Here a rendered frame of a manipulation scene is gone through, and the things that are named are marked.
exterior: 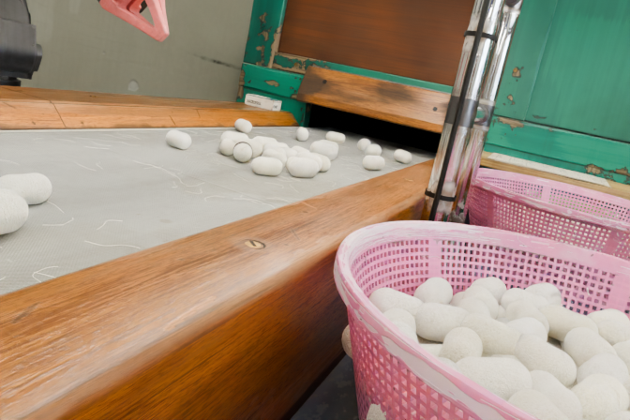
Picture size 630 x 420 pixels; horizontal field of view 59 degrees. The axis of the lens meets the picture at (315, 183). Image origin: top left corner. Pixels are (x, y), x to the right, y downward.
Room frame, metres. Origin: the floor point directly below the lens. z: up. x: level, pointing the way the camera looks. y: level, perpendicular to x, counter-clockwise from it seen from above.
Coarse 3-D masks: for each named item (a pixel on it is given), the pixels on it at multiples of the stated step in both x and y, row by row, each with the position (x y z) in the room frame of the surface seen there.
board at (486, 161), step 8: (488, 152) 0.96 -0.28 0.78; (488, 160) 0.82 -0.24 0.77; (496, 160) 0.82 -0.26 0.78; (496, 168) 0.82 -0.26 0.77; (504, 168) 0.81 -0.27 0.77; (512, 168) 0.81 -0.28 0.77; (520, 168) 0.81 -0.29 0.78; (528, 168) 0.81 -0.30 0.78; (536, 176) 0.80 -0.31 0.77; (544, 176) 0.79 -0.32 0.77; (552, 176) 0.79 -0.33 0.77; (560, 176) 0.79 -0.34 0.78; (576, 184) 0.78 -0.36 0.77; (584, 184) 0.78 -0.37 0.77; (592, 184) 0.77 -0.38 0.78; (608, 184) 0.83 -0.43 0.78; (616, 184) 0.85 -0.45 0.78; (608, 192) 0.76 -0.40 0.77; (616, 192) 0.76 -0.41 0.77; (624, 192) 0.76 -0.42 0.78
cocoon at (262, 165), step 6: (252, 162) 0.53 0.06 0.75; (258, 162) 0.52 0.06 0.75; (264, 162) 0.53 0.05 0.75; (270, 162) 0.53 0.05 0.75; (276, 162) 0.53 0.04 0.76; (252, 168) 0.53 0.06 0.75; (258, 168) 0.52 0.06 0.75; (264, 168) 0.52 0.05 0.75; (270, 168) 0.53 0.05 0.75; (276, 168) 0.53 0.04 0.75; (264, 174) 0.53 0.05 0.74; (270, 174) 0.53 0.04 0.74; (276, 174) 0.53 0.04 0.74
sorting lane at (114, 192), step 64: (128, 128) 0.63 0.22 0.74; (192, 128) 0.75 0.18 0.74; (256, 128) 0.91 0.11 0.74; (64, 192) 0.34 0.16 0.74; (128, 192) 0.37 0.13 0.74; (192, 192) 0.41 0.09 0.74; (256, 192) 0.45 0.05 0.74; (320, 192) 0.51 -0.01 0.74; (0, 256) 0.23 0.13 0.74; (64, 256) 0.24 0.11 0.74
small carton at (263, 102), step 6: (246, 96) 1.05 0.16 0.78; (252, 96) 1.05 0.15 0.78; (258, 96) 1.05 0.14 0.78; (246, 102) 1.05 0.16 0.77; (252, 102) 1.05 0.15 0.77; (258, 102) 1.04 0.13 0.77; (264, 102) 1.04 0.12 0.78; (270, 102) 1.03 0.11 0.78; (276, 102) 1.04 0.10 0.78; (264, 108) 1.04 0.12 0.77; (270, 108) 1.03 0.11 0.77; (276, 108) 1.05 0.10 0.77
